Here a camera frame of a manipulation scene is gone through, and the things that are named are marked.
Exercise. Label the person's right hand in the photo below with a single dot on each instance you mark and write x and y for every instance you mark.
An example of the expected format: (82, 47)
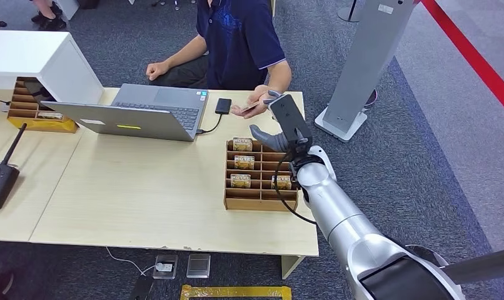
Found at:
(156, 70)

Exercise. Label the person's left hand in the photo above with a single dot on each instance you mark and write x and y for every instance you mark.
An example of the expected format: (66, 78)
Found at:
(258, 97)

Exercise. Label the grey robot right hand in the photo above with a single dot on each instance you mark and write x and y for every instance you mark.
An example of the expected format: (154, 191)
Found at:
(272, 140)

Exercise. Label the hotel key card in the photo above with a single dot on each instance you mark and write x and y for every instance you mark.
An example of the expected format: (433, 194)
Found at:
(50, 116)
(240, 181)
(248, 108)
(282, 182)
(242, 144)
(244, 162)

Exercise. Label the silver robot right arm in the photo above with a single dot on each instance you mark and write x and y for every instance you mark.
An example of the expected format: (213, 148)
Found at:
(343, 215)

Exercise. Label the person's right forearm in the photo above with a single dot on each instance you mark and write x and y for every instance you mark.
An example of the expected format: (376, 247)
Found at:
(187, 54)

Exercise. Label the person's left forearm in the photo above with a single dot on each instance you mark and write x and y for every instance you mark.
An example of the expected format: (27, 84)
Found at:
(280, 76)

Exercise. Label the person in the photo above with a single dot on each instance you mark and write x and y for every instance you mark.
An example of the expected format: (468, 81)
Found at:
(239, 45)

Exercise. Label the wooden card organizer box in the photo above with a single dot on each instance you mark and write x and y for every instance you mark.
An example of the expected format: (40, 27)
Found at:
(252, 203)

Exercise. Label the black external drive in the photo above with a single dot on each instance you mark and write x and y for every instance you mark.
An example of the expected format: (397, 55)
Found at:
(223, 106)

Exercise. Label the grey laptop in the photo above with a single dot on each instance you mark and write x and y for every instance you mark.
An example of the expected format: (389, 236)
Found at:
(152, 116)

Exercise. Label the dark round floor disc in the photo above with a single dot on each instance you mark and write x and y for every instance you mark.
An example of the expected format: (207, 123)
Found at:
(371, 99)

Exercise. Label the white cabinet box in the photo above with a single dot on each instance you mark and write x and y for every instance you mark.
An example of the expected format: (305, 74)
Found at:
(49, 62)

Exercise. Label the grey kiosk stand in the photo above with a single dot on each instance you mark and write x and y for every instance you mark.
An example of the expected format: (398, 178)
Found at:
(368, 58)

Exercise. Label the bystander's feet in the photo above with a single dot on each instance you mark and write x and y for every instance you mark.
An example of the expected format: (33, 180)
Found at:
(49, 18)

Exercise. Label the round stanchion base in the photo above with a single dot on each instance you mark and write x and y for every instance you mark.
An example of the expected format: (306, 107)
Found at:
(348, 14)

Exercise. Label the wooden table leg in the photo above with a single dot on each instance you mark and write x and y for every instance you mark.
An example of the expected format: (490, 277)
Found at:
(290, 267)

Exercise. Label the wooden organizer with yellow base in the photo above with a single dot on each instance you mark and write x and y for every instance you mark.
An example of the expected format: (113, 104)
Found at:
(28, 120)

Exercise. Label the metal floor socket cover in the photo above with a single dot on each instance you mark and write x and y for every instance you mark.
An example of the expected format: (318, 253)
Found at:
(198, 266)

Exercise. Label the floor socket with plug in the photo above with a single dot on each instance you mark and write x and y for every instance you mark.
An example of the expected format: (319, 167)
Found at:
(165, 267)

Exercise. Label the black remote with antennas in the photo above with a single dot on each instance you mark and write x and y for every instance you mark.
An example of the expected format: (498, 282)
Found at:
(1, 182)

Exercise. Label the red barrier belt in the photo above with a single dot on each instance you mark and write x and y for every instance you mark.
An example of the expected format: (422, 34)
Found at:
(475, 60)

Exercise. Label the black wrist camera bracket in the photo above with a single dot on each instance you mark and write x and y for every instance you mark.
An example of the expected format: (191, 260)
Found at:
(291, 120)

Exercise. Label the yellow tape frame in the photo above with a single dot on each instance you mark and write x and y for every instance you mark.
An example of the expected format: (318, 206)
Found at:
(235, 292)

